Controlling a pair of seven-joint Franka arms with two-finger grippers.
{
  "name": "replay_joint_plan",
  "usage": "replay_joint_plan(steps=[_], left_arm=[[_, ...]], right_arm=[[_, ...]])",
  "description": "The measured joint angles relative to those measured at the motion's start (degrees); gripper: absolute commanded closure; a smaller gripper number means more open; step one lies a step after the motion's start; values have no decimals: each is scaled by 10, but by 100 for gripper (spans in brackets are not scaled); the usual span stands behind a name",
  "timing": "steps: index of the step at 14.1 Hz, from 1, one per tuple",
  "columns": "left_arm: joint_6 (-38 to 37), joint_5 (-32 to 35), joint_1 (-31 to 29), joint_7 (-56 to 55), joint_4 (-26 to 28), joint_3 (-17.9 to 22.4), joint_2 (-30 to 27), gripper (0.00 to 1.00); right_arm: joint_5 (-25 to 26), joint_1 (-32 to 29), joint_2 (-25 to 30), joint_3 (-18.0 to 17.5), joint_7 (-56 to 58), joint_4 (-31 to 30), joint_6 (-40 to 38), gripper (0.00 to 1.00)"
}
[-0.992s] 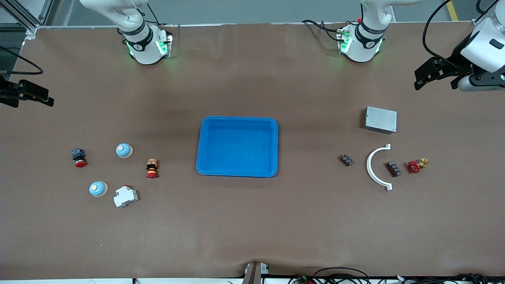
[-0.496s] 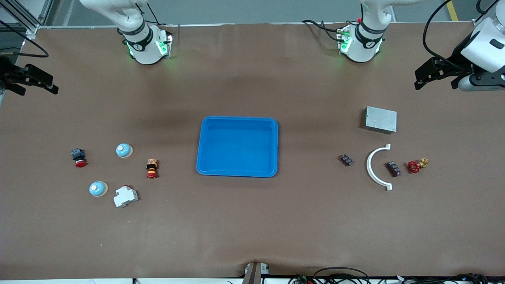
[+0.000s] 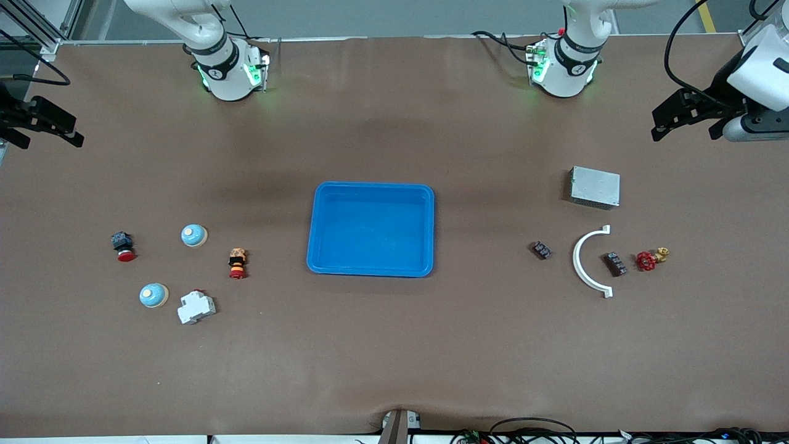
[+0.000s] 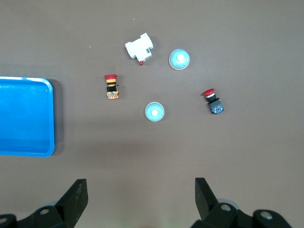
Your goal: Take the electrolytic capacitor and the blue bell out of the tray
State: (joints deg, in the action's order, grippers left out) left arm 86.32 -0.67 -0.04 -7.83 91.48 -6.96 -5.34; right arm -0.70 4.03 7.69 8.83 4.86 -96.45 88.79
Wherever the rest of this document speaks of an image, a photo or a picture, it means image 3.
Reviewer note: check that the aluminium frame profile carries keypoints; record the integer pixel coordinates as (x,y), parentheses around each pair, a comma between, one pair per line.
(748,38)
(49,44)

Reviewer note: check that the red yellow emergency stop button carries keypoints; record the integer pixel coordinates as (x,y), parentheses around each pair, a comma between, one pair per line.
(237,262)

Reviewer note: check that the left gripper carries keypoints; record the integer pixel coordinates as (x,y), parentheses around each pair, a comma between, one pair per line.
(719,87)

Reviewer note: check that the white curved plastic arc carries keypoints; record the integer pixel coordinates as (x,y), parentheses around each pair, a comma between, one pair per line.
(577,262)

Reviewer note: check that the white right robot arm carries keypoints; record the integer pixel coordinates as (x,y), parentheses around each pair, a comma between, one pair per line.
(231,86)

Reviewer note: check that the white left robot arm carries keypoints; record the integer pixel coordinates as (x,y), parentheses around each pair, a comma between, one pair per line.
(564,86)

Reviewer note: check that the light blue desk bell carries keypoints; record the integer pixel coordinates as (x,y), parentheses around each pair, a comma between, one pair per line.
(153,295)
(194,235)

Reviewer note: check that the blue plastic tray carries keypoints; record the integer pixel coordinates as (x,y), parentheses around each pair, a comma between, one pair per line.
(370,234)

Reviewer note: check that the white circuit breaker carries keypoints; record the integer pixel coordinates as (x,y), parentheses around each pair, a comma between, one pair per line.
(196,307)

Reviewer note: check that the brown table cover mat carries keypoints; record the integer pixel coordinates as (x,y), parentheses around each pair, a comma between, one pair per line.
(394,345)

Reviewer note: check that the red mushroom push button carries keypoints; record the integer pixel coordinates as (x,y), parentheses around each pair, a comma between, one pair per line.
(123,246)

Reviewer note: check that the metal mount bracket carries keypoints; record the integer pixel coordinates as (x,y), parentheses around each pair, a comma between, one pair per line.
(394,428)

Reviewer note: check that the silver metal box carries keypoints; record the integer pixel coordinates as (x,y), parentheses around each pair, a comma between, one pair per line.
(595,188)

